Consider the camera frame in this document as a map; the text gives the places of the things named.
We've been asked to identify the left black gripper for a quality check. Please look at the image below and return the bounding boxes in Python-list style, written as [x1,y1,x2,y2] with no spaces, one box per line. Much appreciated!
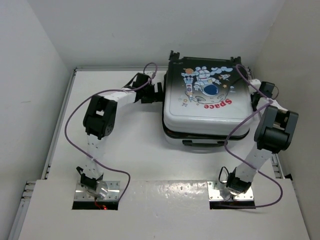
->
[140,81,164,103]

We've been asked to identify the white kids suitcase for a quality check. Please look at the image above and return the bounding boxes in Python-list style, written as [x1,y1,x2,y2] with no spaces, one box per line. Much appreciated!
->
[162,51,253,148]

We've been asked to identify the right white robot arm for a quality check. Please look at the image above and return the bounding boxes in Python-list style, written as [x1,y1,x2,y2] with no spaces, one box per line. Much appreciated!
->
[226,81,299,195]

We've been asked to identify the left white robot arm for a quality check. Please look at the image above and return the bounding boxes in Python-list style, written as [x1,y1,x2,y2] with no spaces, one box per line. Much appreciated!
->
[76,72,163,198]

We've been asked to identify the white front board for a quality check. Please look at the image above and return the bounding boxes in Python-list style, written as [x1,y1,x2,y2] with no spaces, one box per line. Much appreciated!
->
[19,179,309,240]

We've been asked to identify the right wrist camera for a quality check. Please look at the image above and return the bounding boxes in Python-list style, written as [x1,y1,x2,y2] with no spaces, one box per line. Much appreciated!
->
[249,78,261,92]

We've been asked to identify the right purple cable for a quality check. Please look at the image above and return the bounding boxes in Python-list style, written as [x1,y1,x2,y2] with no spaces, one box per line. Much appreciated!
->
[219,64,284,208]

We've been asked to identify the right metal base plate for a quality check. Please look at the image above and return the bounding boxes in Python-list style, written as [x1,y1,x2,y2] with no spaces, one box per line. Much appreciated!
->
[207,181,254,202]

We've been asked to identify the metal base plate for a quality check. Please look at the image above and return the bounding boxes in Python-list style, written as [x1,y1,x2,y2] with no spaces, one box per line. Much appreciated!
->
[207,181,254,202]
[73,181,120,202]

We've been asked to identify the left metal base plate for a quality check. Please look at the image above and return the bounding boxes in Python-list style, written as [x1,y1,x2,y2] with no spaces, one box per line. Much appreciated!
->
[73,181,120,202]

